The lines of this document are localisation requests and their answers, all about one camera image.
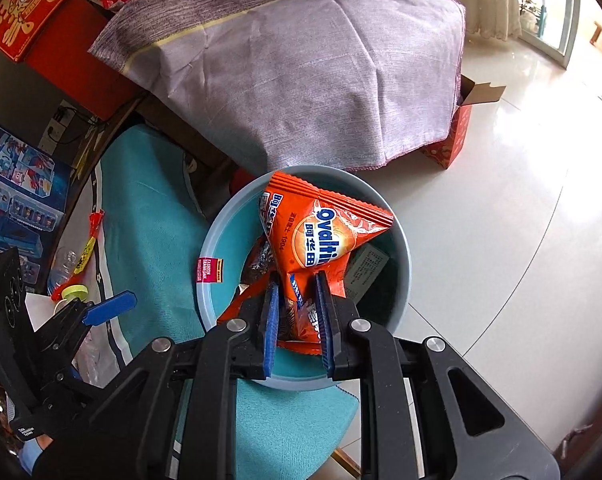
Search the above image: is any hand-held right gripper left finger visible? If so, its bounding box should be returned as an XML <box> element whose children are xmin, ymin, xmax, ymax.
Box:
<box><xmin>83</xmin><ymin>282</ymin><xmax>282</xmax><ymax>480</ymax></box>

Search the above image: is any plain red box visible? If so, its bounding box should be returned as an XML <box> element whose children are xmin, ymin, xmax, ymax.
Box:
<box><xmin>23</xmin><ymin>0</ymin><xmax>142</xmax><ymax>121</ymax></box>

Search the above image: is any grey printed card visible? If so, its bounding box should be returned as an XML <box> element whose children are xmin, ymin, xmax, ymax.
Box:
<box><xmin>343</xmin><ymin>245</ymin><xmax>389</xmax><ymax>302</ymax></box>

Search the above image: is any red and yellow wrapper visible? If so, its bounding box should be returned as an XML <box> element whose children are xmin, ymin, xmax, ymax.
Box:
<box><xmin>73</xmin><ymin>210</ymin><xmax>105</xmax><ymax>277</ymax></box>

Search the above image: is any orange snack packet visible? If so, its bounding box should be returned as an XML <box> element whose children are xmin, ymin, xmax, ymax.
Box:
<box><xmin>257</xmin><ymin>171</ymin><xmax>396</xmax><ymax>311</ymax></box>

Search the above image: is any yellow-green plastic lid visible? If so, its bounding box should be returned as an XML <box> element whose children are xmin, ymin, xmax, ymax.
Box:
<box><xmin>62</xmin><ymin>283</ymin><xmax>90</xmax><ymax>304</ymax></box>

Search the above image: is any red fluffy item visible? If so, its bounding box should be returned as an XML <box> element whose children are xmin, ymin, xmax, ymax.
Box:
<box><xmin>229</xmin><ymin>167</ymin><xmax>256</xmax><ymax>202</ymax></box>

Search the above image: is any teal and white tablecloth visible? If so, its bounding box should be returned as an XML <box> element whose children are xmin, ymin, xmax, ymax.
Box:
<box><xmin>56</xmin><ymin>122</ymin><xmax>359</xmax><ymax>480</ymax></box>

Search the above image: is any red patterned cardboard box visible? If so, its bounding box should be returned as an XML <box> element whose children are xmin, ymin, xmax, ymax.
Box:
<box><xmin>421</xmin><ymin>74</ymin><xmax>506</xmax><ymax>170</ymax></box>

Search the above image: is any red printed gift box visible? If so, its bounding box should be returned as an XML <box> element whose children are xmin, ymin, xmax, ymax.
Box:
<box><xmin>0</xmin><ymin>0</ymin><xmax>88</xmax><ymax>63</ymax></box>

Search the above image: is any blue toy set box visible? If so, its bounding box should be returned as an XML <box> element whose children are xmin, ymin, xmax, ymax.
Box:
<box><xmin>0</xmin><ymin>119</ymin><xmax>72</xmax><ymax>291</ymax></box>

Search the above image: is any wall power outlet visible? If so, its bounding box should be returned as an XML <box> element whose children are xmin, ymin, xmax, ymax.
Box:
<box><xmin>40</xmin><ymin>102</ymin><xmax>79</xmax><ymax>153</ymax></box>

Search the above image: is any light blue waste bin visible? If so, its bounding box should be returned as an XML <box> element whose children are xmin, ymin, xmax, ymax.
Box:
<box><xmin>195</xmin><ymin>165</ymin><xmax>412</xmax><ymax>393</ymax></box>

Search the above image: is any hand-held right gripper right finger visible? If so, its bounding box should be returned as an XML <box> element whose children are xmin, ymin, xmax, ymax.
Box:
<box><xmin>315</xmin><ymin>271</ymin><xmax>562</xmax><ymax>480</ymax></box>

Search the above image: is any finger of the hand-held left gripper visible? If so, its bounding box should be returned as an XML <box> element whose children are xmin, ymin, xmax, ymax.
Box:
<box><xmin>33</xmin><ymin>290</ymin><xmax>138</xmax><ymax>361</ymax></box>
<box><xmin>51</xmin><ymin>360</ymin><xmax>106</xmax><ymax>401</ymax></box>

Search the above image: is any purple woven cloth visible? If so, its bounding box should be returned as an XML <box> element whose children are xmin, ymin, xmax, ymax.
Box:
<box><xmin>88</xmin><ymin>0</ymin><xmax>466</xmax><ymax>171</ymax></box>

